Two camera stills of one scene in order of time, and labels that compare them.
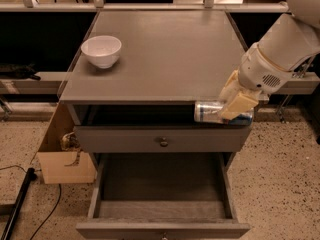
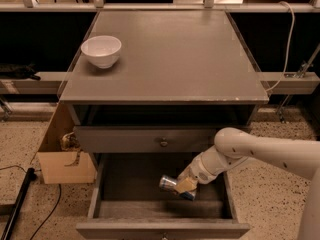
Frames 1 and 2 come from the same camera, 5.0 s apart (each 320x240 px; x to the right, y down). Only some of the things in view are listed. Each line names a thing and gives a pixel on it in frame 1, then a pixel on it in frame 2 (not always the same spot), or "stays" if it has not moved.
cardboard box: [64, 167] stays
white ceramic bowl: [103, 50] stays
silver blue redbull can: [210, 111] -> [168, 183]
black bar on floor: [30, 176] stays
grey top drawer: [123, 139] stays
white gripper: [258, 70] -> [198, 173]
